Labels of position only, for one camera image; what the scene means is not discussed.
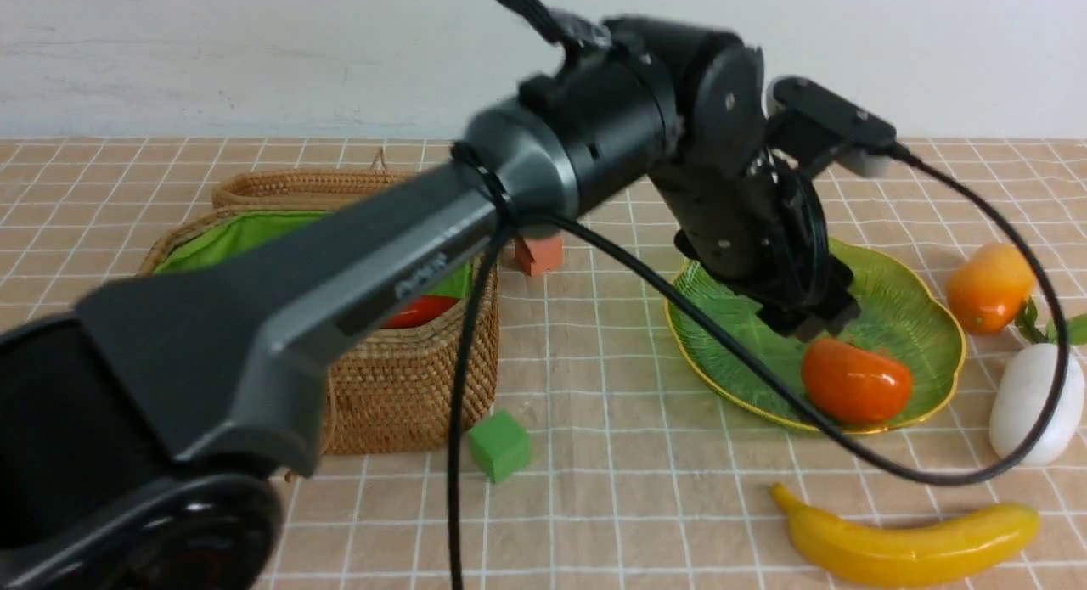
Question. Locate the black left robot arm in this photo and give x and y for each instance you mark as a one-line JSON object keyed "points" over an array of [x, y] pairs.
{"points": [[140, 428]]}

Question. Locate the green glass leaf plate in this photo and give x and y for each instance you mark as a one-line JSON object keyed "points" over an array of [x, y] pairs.
{"points": [[899, 317]]}

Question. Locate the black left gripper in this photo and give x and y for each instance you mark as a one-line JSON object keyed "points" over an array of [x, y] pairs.
{"points": [[762, 234]]}

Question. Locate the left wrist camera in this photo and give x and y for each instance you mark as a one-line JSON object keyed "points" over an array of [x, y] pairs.
{"points": [[818, 127]]}

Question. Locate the white radish toy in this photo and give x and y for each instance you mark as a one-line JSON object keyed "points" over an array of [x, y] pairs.
{"points": [[1023, 389]]}

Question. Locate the orange carrot toy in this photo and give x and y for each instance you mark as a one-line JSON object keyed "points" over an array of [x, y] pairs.
{"points": [[421, 311]]}

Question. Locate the woven wicker basket lid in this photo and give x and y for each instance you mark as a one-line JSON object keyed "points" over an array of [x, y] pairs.
{"points": [[302, 188]]}

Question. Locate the yellow banana toy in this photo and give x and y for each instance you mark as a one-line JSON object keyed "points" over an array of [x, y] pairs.
{"points": [[907, 557]]}

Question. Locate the woven wicker basket green lining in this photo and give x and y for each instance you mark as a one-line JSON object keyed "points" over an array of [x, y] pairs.
{"points": [[389, 395]]}

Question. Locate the orange yellow mango toy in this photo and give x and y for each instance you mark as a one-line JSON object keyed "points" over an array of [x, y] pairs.
{"points": [[988, 291]]}

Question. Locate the green foam cube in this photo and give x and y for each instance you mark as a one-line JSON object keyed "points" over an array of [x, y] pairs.
{"points": [[500, 446]]}

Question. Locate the orange persimmon toy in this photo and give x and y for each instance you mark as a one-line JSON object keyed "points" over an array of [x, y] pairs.
{"points": [[855, 386]]}

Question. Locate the orange foam cube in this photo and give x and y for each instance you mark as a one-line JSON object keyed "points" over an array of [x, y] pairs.
{"points": [[535, 257]]}

